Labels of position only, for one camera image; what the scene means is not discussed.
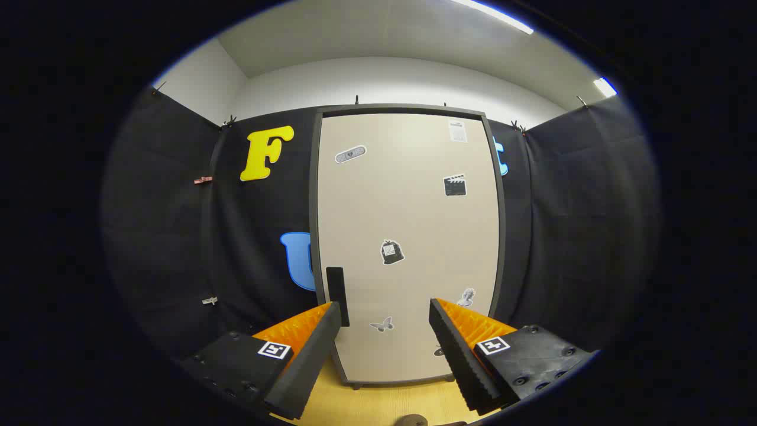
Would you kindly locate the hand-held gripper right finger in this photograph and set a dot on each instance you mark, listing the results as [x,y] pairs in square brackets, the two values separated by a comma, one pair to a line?
[464,367]

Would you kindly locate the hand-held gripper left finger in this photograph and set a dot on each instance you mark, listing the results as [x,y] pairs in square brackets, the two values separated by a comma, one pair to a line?
[310,367]

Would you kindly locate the beige shoe cabinet door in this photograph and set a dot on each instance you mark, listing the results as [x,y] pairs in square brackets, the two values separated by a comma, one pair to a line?
[408,225]

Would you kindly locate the grey shoe cabinet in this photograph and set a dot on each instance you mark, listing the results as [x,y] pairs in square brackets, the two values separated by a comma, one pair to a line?
[402,108]

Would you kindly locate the white cloth clip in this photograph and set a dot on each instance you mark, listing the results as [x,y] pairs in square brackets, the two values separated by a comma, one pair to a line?
[209,300]

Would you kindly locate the black backdrop cloth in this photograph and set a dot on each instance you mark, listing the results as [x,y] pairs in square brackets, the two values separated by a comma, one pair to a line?
[562,236]

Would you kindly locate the red cloth clip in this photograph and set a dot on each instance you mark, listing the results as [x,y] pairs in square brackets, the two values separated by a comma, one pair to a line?
[203,180]

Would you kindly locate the small ceiling light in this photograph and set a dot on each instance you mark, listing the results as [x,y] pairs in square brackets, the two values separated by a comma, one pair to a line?
[605,87]

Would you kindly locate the long ceiling light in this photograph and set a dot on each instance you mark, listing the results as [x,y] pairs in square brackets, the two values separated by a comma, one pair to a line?
[497,15]

